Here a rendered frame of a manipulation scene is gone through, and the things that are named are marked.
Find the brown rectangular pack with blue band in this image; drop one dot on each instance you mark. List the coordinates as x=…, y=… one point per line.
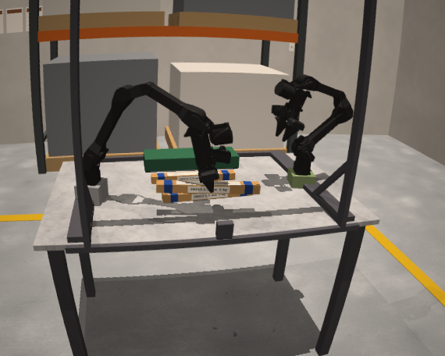
x=169, y=198

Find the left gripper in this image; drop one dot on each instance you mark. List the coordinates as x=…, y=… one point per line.
x=207, y=171

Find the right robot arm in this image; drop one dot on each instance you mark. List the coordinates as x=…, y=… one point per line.
x=302, y=146

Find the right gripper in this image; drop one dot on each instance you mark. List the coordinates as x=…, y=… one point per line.
x=281, y=119

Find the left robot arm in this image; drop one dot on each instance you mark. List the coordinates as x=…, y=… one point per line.
x=191, y=115

